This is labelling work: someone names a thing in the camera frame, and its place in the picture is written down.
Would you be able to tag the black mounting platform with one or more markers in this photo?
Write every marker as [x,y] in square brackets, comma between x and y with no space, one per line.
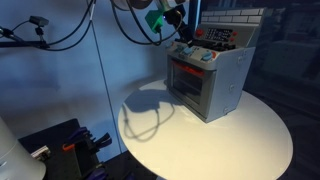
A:
[50,140]

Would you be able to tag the white cylinder stand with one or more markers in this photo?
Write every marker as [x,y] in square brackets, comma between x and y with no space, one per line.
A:
[16,156]

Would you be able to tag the small red oven button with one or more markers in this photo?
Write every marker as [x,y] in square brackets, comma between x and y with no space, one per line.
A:
[235,33]
[231,39]

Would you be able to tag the blue oven knob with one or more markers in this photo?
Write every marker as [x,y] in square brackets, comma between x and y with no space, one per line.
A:
[188,51]
[206,56]

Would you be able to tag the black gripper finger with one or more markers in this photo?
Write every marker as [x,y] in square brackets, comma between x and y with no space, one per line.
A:
[184,33]
[191,36]

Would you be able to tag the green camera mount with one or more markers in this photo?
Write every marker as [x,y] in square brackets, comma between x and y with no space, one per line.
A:
[154,20]

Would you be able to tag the red oven knob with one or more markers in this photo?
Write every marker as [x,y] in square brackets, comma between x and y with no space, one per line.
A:
[199,32]

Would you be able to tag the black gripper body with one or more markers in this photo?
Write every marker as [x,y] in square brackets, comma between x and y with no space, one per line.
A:
[176,16]

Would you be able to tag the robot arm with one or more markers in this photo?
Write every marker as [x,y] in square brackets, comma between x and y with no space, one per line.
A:
[136,3]

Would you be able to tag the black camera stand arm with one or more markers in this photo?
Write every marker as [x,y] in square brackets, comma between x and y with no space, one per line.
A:
[20,43]

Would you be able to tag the small black camera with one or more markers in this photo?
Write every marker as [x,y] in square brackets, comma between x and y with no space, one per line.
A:
[38,21]

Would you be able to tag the silver metal bracket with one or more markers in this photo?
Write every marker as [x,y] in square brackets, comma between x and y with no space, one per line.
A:
[41,153]

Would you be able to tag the grey toy oven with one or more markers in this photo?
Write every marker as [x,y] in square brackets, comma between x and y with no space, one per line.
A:
[216,80]

